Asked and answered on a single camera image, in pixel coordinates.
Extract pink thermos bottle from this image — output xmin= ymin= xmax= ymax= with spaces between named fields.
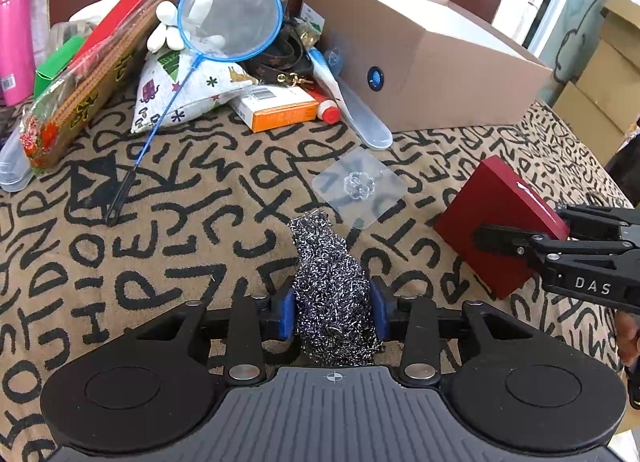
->
xmin=0 ymin=0 xmax=46 ymax=107

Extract patterned tan black cloth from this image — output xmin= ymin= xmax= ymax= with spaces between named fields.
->
xmin=0 ymin=86 xmax=640 ymax=462

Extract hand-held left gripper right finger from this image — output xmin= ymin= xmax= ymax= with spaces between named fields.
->
xmin=370 ymin=276 xmax=551 ymax=385

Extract clear plastic case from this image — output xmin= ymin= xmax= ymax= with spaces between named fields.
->
xmin=0 ymin=129 xmax=38 ymax=193

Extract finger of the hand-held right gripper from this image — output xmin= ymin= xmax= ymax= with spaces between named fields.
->
xmin=556 ymin=205 xmax=640 ymax=241
xmin=472 ymin=224 xmax=551 ymax=267

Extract orange white small box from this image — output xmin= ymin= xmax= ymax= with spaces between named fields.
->
xmin=230 ymin=85 xmax=320 ymax=133

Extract green white small packet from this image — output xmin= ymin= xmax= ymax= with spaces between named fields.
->
xmin=300 ymin=4 xmax=323 ymax=37

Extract long red box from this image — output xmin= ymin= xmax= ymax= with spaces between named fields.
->
xmin=70 ymin=0 xmax=185 ymax=70

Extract white printed fabric pouch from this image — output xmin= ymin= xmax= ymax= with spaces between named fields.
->
xmin=131 ymin=44 xmax=261 ymax=135

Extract blue small fishing net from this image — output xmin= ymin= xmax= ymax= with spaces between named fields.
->
xmin=105 ymin=0 xmax=283 ymax=227

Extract brown patterned leather strap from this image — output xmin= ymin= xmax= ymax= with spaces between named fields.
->
xmin=240 ymin=16 xmax=321 ymax=87

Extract green box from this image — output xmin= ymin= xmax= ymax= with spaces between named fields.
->
xmin=34 ymin=35 xmax=86 ymax=100

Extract person's right hand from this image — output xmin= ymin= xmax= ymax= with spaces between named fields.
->
xmin=616 ymin=313 xmax=640 ymax=365

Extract large brown cardboard box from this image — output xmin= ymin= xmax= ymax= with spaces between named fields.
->
xmin=300 ymin=0 xmax=553 ymax=133

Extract clear adhesive hook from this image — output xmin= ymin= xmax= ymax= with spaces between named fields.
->
xmin=311 ymin=148 xmax=407 ymax=229

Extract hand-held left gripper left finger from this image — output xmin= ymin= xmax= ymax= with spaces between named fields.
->
xmin=122 ymin=286 xmax=296 ymax=385

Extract small clear plastic bag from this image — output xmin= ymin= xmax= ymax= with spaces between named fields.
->
xmin=322 ymin=44 xmax=347 ymax=78

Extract incense sticks plastic packet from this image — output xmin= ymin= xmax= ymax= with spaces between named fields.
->
xmin=20 ymin=0 xmax=208 ymax=175

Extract steel wool scrubber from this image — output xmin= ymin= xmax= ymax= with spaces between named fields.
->
xmin=287 ymin=209 xmax=383 ymax=363

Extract white plastic bag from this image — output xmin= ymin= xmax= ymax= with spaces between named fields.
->
xmin=67 ymin=0 xmax=123 ymax=25

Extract dark red box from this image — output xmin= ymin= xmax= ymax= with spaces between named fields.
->
xmin=433 ymin=155 xmax=571 ymax=300

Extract white bottle red cap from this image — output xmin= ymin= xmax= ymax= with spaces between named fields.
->
xmin=305 ymin=86 xmax=342 ymax=123

